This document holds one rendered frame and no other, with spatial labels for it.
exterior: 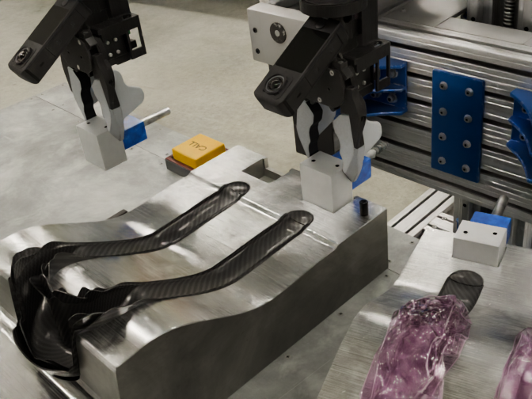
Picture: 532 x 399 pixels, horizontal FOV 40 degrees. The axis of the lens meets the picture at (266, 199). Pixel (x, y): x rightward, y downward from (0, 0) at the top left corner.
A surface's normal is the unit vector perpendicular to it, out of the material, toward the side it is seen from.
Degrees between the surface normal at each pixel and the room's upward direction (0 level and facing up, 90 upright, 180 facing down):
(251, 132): 0
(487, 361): 3
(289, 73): 30
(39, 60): 89
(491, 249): 90
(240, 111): 0
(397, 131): 90
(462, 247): 90
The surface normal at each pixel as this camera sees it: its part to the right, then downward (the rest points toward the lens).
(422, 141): -0.69, 0.47
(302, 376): -0.11, -0.83
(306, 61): -0.46, -0.49
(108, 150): 0.69, 0.33
